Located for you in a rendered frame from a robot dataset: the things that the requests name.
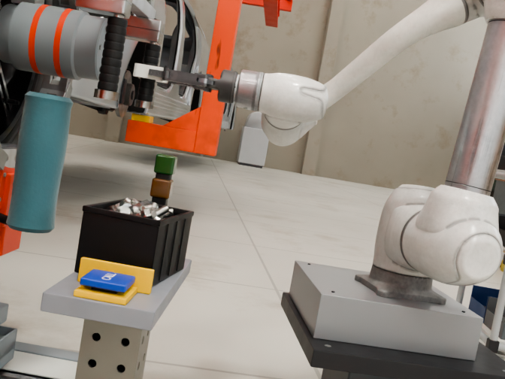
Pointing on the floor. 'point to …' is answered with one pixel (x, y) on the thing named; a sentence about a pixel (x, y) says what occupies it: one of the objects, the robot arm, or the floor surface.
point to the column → (111, 351)
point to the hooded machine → (252, 142)
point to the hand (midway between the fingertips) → (149, 73)
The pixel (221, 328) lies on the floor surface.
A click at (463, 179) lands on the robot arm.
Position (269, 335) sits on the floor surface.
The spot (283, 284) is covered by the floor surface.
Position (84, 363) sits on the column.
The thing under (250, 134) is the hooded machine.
